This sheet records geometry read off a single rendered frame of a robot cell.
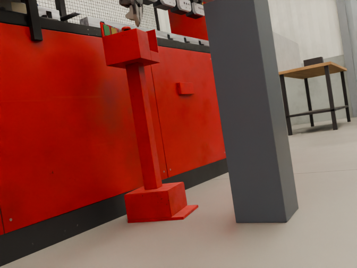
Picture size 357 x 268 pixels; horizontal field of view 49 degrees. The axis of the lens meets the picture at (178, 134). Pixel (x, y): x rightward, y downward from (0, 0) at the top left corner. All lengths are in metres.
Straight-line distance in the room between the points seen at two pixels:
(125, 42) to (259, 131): 0.66
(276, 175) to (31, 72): 0.97
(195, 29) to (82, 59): 2.04
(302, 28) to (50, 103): 7.83
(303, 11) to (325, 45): 0.88
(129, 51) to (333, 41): 7.53
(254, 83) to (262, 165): 0.27
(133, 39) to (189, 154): 0.94
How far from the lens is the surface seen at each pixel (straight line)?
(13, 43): 1.58
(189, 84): 2.40
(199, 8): 3.01
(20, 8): 1.81
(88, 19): 2.06
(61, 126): 1.63
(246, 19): 1.37
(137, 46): 1.61
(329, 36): 8.95
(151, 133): 1.68
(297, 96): 8.99
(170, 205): 1.60
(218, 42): 1.39
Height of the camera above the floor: 0.37
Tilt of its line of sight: 1 degrees down
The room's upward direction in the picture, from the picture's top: 9 degrees counter-clockwise
